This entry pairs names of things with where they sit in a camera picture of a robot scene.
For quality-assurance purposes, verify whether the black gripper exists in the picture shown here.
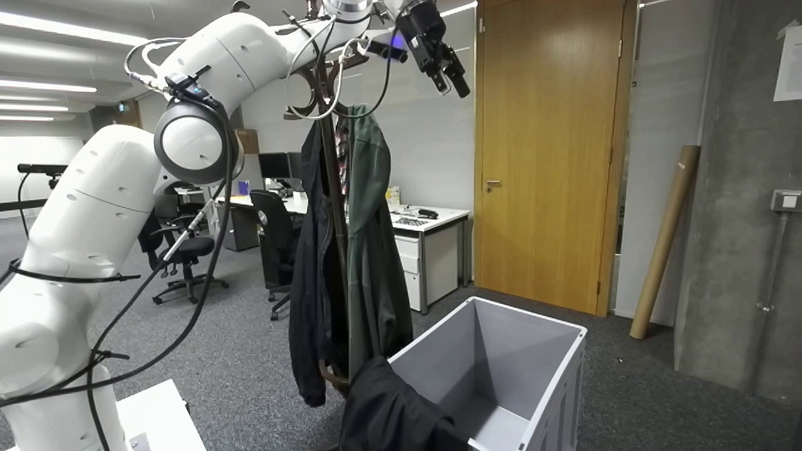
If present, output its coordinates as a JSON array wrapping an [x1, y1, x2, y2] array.
[[398, 0, 474, 100]]

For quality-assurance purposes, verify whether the white paper sheet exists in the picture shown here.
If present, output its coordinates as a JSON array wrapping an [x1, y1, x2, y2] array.
[[771, 20, 802, 104]]

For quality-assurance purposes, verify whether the grey-white plastic container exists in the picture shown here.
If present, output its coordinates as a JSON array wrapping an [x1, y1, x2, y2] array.
[[386, 292, 592, 451]]

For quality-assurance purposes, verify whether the black hoodie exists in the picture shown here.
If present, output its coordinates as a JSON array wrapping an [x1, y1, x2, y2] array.
[[335, 357, 470, 451]]

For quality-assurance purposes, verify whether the gripper cable loop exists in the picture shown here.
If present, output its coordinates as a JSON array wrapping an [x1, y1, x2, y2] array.
[[280, 6, 398, 120]]

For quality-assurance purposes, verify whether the white office desk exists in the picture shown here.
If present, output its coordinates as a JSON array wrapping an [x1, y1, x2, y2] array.
[[217, 191, 311, 254]]

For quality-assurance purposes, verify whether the black stand with crossbar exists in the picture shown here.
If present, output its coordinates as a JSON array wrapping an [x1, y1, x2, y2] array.
[[2, 159, 71, 212]]

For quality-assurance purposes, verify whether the black office chair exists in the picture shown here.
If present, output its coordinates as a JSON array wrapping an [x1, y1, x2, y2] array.
[[136, 184, 231, 305], [249, 188, 301, 323]]

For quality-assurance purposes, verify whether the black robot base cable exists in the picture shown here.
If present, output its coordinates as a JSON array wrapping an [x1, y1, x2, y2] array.
[[0, 73, 244, 451]]

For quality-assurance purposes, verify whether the white robot base platform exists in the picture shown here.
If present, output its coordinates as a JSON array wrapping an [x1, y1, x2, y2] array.
[[116, 377, 209, 451]]

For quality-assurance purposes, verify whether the grey wall switch box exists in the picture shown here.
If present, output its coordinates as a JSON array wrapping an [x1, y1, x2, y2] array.
[[767, 188, 802, 214]]

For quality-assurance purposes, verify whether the black jacket with plaid lining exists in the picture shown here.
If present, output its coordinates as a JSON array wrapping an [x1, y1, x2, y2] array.
[[286, 112, 353, 410]]

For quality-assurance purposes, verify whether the brown cardboard tube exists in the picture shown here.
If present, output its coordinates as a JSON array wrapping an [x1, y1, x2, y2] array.
[[626, 143, 704, 342]]

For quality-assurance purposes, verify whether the light wooden door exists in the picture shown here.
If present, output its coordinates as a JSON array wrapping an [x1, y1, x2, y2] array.
[[470, 0, 640, 321]]

